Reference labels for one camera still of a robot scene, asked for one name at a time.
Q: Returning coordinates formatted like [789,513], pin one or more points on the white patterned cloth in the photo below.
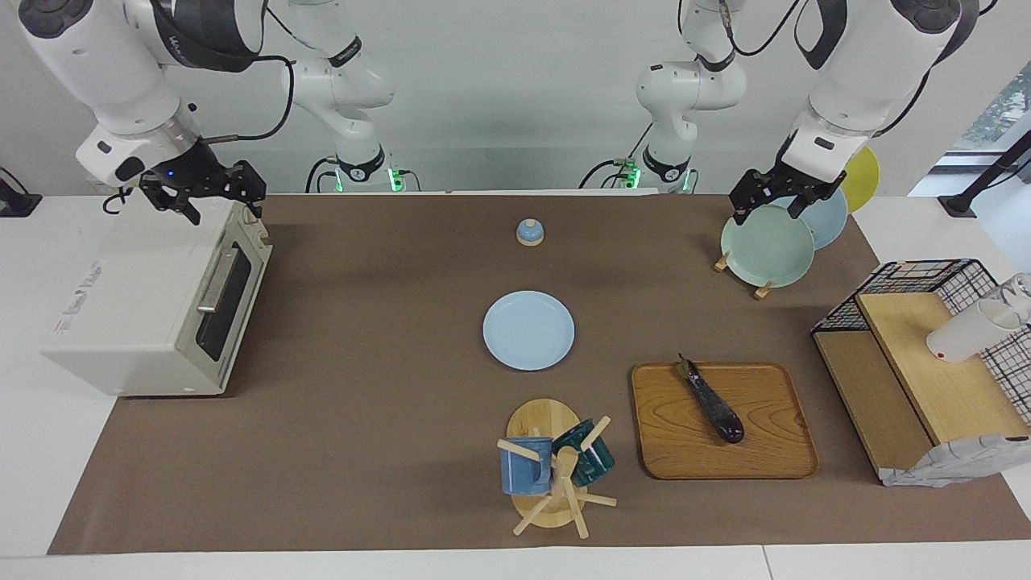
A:
[950,463]

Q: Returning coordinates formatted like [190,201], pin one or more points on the wooden mug tree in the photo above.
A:
[544,419]

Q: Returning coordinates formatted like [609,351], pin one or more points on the small blue bell wooden base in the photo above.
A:
[529,234]

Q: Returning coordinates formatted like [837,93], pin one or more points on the clear drinking glass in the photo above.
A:
[1021,288]

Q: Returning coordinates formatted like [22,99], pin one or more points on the wooden plate rack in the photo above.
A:
[721,263]

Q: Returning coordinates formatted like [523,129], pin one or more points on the grey blue plate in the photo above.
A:
[830,221]

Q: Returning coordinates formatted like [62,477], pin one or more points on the wooden two-tier shelf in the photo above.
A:
[942,379]

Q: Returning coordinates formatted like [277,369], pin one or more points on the pale green plate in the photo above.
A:
[765,250]

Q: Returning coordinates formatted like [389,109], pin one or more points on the white paper cup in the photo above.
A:
[962,338]

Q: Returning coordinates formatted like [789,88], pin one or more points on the window with greenery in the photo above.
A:
[1007,105]

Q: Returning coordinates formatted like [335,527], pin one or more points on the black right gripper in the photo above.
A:
[205,181]

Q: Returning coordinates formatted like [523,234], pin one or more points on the white toaster oven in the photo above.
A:
[121,290]

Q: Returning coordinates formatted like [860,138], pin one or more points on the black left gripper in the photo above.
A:
[777,185]

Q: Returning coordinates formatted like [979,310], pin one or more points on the square wooden tray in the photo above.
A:
[685,439]

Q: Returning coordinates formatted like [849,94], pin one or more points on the dark green mug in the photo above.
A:
[596,463]

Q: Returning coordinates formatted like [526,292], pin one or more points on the yellow plate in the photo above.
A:
[863,173]

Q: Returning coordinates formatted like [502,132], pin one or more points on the brown table mat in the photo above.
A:
[387,403]

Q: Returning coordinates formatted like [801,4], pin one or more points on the dark purple eggplant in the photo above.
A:
[717,407]

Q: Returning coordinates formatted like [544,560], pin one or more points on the blue mug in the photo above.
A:
[519,471]

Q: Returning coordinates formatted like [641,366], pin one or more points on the light blue plate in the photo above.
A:
[527,330]

